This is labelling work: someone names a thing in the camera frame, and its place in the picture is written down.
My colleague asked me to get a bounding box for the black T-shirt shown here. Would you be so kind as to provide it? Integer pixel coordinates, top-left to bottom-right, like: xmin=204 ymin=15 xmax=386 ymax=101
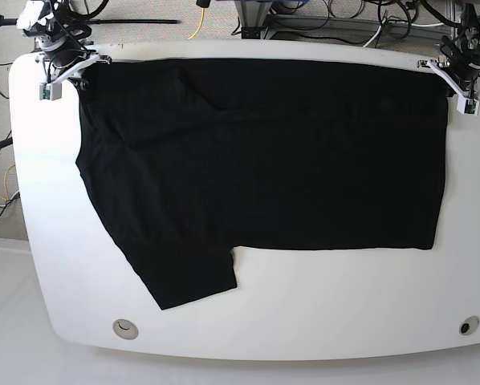
xmin=76 ymin=59 xmax=449 ymax=310

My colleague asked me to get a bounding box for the table grommet hole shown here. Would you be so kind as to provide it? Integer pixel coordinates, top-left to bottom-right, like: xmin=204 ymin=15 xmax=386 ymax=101
xmin=112 ymin=319 xmax=139 ymax=340
xmin=459 ymin=316 xmax=480 ymax=335

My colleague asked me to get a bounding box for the yellow cable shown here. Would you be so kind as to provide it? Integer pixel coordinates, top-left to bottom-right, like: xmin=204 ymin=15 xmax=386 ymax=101
xmin=189 ymin=3 xmax=206 ymax=40
xmin=0 ymin=164 xmax=20 ymax=209

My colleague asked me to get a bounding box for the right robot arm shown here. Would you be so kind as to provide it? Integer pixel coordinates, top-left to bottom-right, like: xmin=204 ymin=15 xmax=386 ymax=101
xmin=16 ymin=1 xmax=112 ymax=100

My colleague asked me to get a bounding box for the yellow cable at left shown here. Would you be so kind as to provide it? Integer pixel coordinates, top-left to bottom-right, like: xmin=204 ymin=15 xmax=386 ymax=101
xmin=0 ymin=164 xmax=20 ymax=209

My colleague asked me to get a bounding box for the black tripod pole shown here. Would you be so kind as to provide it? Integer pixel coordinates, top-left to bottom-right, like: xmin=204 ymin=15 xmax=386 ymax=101
xmin=0 ymin=15 xmax=181 ymax=26

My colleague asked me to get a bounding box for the yellow cable at top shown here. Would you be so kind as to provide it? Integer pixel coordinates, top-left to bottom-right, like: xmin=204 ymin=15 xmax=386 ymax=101
xmin=189 ymin=3 xmax=206 ymax=40

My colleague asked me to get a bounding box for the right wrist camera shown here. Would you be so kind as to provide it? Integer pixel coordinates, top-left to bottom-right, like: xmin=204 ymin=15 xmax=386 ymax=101
xmin=39 ymin=83 xmax=63 ymax=101

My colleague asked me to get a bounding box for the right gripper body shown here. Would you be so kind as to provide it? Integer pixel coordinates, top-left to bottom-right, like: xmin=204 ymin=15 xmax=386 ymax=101
xmin=35 ymin=48 xmax=112 ymax=84

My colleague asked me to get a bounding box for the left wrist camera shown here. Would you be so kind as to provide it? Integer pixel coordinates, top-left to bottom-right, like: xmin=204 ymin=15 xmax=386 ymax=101
xmin=456 ymin=95 xmax=479 ymax=116

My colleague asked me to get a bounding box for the white cable at top right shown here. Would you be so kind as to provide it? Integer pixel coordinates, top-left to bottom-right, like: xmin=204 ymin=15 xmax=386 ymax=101
xmin=364 ymin=15 xmax=441 ymax=48

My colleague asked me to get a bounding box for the right table grommet hole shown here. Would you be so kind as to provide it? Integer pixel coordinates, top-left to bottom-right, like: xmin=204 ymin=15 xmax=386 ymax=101
xmin=459 ymin=316 xmax=480 ymax=335

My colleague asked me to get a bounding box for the left table grommet hole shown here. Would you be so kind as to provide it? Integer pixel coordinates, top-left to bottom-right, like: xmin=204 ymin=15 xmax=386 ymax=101
xmin=112 ymin=319 xmax=139 ymax=340

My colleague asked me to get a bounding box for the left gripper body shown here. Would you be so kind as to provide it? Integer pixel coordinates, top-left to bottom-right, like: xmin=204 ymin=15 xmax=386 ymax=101
xmin=417 ymin=55 xmax=480 ymax=99

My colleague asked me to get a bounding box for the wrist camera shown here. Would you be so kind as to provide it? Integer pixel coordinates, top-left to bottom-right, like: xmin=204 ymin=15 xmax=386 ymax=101
xmin=39 ymin=83 xmax=63 ymax=101
xmin=456 ymin=95 xmax=479 ymax=116

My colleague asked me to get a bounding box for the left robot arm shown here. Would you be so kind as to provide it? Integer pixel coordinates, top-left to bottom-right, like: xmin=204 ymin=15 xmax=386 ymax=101
xmin=421 ymin=1 xmax=480 ymax=98

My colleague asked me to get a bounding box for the grey aluminium frame stand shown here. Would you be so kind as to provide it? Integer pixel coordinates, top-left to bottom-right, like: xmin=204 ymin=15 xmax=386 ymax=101
xmin=231 ymin=1 xmax=425 ymax=46

